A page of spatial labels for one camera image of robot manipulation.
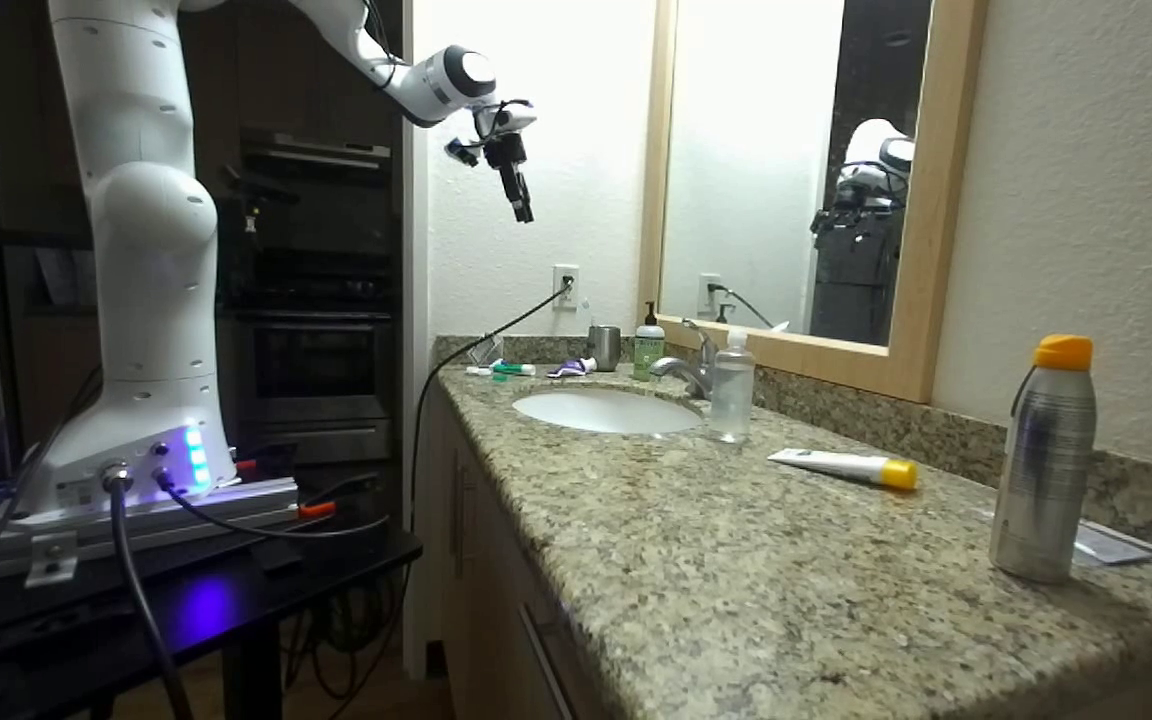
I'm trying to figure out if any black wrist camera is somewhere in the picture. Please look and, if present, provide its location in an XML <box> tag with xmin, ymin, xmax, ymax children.
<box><xmin>439</xmin><ymin>133</ymin><xmax>483</xmax><ymax>172</ymax></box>

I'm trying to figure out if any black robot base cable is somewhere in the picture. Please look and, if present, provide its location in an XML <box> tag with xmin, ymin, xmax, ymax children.
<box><xmin>150</xmin><ymin>463</ymin><xmax>396</xmax><ymax>546</ymax></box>

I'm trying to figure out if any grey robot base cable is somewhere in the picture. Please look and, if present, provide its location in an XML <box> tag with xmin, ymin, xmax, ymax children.
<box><xmin>95</xmin><ymin>463</ymin><xmax>196</xmax><ymax>720</ymax></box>

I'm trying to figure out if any silver spray bottle orange cap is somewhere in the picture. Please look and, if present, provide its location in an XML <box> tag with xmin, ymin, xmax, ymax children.
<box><xmin>988</xmin><ymin>332</ymin><xmax>1098</xmax><ymax>587</ymax></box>

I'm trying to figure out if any chrome sink faucet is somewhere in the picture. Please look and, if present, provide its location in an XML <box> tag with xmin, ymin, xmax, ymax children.
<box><xmin>646</xmin><ymin>315</ymin><xmax>720</xmax><ymax>400</ymax></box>

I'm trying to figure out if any white oval sink basin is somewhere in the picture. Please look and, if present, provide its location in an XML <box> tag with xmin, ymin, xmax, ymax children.
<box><xmin>506</xmin><ymin>380</ymin><xmax>709</xmax><ymax>441</ymax></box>

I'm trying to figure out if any black power cable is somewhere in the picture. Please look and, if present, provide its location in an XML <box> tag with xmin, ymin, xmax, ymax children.
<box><xmin>404</xmin><ymin>281</ymin><xmax>574</xmax><ymax>537</ymax></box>

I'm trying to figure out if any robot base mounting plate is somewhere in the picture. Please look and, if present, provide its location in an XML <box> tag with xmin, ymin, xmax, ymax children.
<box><xmin>0</xmin><ymin>469</ymin><xmax>308</xmax><ymax>573</ymax></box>

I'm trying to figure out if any black robot cart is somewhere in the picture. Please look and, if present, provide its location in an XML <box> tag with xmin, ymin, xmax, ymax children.
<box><xmin>0</xmin><ymin>527</ymin><xmax>426</xmax><ymax>720</ymax></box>

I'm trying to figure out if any clear plastic bottle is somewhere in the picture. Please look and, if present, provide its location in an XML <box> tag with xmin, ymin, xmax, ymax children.
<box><xmin>709</xmin><ymin>320</ymin><xmax>761</xmax><ymax>446</ymax></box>

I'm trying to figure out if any black wall oven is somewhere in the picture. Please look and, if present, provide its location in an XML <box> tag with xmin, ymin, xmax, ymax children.
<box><xmin>221</xmin><ymin>124</ymin><xmax>407</xmax><ymax>470</ymax></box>

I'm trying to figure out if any wooden vanity cabinet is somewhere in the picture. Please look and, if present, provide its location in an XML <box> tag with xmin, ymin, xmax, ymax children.
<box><xmin>412</xmin><ymin>380</ymin><xmax>612</xmax><ymax>720</ymax></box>

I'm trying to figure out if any green label spray bottle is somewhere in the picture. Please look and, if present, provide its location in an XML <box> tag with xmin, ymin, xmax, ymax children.
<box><xmin>630</xmin><ymin>300</ymin><xmax>667</xmax><ymax>380</ymax></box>

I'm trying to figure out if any foil packet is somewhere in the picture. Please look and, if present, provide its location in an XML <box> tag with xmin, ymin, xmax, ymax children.
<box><xmin>1071</xmin><ymin>519</ymin><xmax>1152</xmax><ymax>573</ymax></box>

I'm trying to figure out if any metal toothbrush cup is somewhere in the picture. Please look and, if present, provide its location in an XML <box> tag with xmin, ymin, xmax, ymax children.
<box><xmin>586</xmin><ymin>320</ymin><xmax>624</xmax><ymax>376</ymax></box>

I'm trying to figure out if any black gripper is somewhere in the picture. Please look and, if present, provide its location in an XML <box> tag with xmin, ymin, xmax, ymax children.
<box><xmin>472</xmin><ymin>94</ymin><xmax>539</xmax><ymax>227</ymax></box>

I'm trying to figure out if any wood framed wall mirror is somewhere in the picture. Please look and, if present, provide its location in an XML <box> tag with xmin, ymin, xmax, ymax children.
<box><xmin>634</xmin><ymin>0</ymin><xmax>990</xmax><ymax>404</ymax></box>

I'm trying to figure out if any metal cabinet door handle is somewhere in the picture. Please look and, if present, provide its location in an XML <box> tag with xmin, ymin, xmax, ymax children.
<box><xmin>517</xmin><ymin>601</ymin><xmax>584</xmax><ymax>720</ymax></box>

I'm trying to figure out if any green toothpaste tube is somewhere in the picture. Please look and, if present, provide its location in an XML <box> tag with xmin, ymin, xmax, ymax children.
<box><xmin>483</xmin><ymin>353</ymin><xmax>539</xmax><ymax>385</ymax></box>

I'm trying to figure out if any white wall outlet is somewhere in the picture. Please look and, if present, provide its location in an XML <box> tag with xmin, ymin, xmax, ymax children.
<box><xmin>547</xmin><ymin>259</ymin><xmax>584</xmax><ymax>315</ymax></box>

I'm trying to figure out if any white tube yellow cap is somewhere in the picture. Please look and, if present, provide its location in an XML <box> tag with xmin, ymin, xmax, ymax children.
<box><xmin>766</xmin><ymin>445</ymin><xmax>924</xmax><ymax>497</ymax></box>

